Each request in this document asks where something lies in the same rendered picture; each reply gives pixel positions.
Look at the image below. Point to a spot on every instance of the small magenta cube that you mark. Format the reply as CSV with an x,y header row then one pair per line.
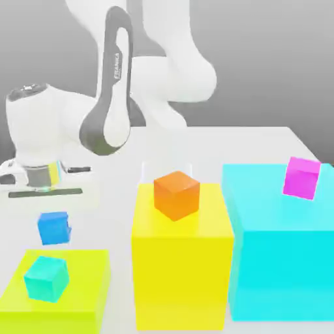
x,y
301,180

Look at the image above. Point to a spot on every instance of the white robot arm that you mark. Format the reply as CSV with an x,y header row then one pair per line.
x,y
41,122

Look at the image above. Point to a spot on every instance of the small blue cube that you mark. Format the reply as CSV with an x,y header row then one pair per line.
x,y
53,229

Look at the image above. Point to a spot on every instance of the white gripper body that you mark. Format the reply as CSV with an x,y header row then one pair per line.
x,y
44,192

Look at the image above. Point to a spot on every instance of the small teal cube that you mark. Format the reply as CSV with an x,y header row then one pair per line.
x,y
47,280

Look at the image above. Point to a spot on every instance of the large yellow box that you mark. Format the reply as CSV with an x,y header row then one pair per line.
x,y
182,274

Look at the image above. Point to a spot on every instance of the small orange cube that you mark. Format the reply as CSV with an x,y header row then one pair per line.
x,y
176,195

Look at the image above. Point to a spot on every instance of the large cyan box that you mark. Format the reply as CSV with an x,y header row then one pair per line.
x,y
281,261

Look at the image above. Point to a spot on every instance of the large lime box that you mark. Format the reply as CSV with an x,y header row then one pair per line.
x,y
78,292

